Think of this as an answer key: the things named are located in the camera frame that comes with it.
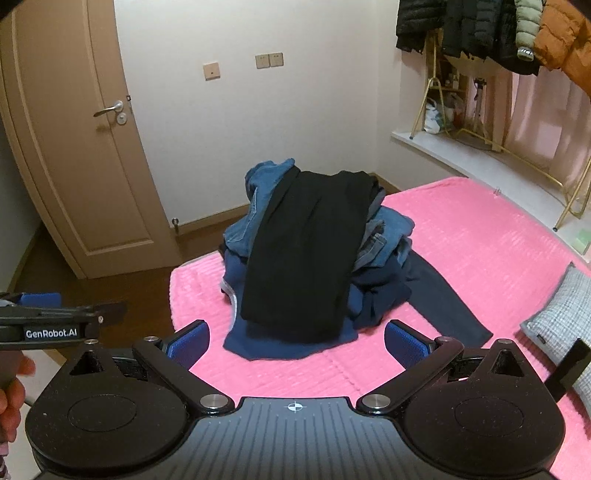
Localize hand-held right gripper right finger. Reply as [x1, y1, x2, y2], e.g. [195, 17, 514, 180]
[356, 320, 533, 416]

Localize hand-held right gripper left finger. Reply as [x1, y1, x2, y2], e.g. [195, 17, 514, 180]
[62, 320, 236, 416]

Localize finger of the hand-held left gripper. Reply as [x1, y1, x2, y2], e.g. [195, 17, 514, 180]
[0, 302, 129, 325]
[0, 292, 63, 311]

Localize black pants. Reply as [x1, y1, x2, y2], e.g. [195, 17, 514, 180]
[240, 170, 382, 345]

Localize gold metal clothes rack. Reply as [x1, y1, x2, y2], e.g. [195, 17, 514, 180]
[409, 37, 591, 232]

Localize person's left hand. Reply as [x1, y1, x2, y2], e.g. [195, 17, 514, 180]
[0, 357, 37, 446]

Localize dark navy pants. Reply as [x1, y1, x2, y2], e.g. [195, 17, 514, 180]
[405, 251, 493, 348]

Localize navy blue garment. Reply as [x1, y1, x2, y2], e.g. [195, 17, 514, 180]
[221, 247, 416, 361]

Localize blue denim jeans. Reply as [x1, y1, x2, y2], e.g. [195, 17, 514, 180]
[353, 185, 415, 271]
[224, 158, 298, 257]

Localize beige wooden door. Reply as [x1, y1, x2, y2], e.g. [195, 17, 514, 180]
[0, 0, 182, 280]

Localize pink blanket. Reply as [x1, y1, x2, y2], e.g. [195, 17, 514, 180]
[168, 175, 591, 480]

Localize grey pillow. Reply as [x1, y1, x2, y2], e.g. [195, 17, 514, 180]
[520, 262, 591, 398]

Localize white window sill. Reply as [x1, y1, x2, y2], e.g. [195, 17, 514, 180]
[390, 127, 591, 266]

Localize pale green box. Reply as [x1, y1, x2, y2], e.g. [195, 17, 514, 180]
[570, 228, 591, 256]

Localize white plastic bag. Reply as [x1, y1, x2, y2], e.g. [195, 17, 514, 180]
[424, 97, 447, 134]

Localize pink curtain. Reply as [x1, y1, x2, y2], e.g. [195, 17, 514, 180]
[466, 69, 591, 172]

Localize black puffer jacket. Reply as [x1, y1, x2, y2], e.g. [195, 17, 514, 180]
[441, 0, 541, 77]
[395, 0, 451, 54]

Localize grey-green puffer jacket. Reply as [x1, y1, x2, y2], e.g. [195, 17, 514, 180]
[515, 0, 555, 61]

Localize black strap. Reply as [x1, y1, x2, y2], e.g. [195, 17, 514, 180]
[545, 338, 591, 403]

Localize metal door handle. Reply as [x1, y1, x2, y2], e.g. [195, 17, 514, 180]
[93, 100, 127, 125]

